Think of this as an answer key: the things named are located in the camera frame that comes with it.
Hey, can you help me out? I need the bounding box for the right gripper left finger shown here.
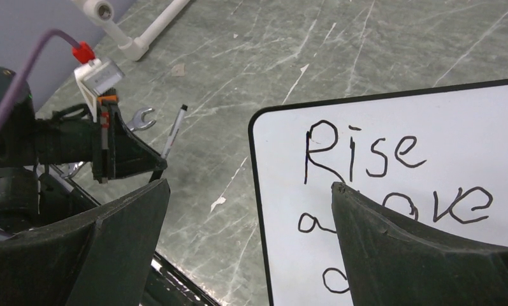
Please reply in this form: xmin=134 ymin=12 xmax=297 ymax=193
xmin=0 ymin=179 xmax=170 ymax=305

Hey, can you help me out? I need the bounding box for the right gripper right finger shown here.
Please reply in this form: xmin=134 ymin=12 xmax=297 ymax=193
xmin=331 ymin=182 xmax=508 ymax=305

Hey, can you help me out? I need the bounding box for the silver combination wrench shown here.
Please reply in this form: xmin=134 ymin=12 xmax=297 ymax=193
xmin=61 ymin=107 xmax=157 ymax=179

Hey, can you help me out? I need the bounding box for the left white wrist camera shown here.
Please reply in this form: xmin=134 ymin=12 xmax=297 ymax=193
xmin=72 ymin=41 xmax=125 ymax=122

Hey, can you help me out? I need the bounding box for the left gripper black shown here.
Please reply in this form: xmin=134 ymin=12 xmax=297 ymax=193
xmin=34 ymin=101 xmax=168 ymax=184

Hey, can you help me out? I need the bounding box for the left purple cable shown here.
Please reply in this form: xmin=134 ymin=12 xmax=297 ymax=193
xmin=0 ymin=28 xmax=83 ymax=149

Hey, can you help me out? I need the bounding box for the orange black hex key set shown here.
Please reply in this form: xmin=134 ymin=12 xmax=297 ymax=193
xmin=97 ymin=87 xmax=119 ymax=104

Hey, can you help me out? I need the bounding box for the white whiteboard black frame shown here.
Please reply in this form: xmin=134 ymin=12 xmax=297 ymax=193
xmin=249 ymin=79 xmax=508 ymax=305

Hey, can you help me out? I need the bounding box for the white PVC pipe frame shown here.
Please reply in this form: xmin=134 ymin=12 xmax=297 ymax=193
xmin=72 ymin=0 xmax=191 ymax=61

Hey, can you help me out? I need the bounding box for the white whiteboard marker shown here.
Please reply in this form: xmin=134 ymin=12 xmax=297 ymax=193
xmin=161 ymin=105 xmax=188 ymax=159

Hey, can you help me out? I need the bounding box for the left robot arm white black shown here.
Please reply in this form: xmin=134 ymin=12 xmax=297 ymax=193
xmin=0 ymin=84 xmax=167 ymax=235

